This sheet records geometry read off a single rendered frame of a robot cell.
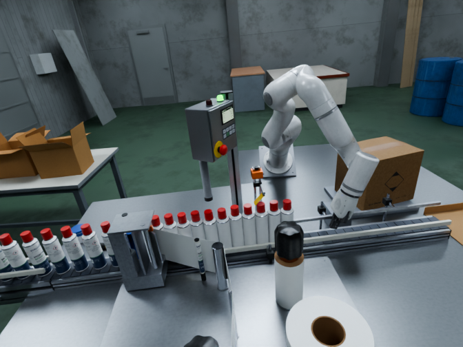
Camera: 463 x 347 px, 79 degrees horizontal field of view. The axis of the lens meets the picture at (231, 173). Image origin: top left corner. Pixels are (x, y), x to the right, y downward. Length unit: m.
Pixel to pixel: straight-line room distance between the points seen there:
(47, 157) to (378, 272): 2.37
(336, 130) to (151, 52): 8.22
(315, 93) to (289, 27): 7.81
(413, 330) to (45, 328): 1.21
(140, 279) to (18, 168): 2.00
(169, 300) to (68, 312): 0.39
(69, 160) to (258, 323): 2.02
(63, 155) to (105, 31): 7.20
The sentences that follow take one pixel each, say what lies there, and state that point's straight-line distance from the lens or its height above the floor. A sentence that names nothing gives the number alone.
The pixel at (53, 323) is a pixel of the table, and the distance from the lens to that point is 1.28.
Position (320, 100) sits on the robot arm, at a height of 1.45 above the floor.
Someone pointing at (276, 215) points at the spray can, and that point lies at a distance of 1.12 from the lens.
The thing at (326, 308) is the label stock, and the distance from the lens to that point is 0.84.
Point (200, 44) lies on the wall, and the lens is 8.80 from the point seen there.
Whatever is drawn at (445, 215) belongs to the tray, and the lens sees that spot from 1.67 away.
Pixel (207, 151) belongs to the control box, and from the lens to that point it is 0.98.
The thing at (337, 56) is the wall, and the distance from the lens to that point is 9.19.
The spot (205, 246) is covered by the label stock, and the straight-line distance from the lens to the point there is 1.00.
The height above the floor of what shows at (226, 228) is 1.01.
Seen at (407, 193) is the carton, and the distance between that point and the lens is 1.66.
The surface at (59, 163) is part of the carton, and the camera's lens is 2.62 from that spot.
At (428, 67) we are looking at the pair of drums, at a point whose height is 0.87.
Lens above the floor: 1.68
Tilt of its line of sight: 26 degrees down
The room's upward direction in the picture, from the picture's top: 6 degrees counter-clockwise
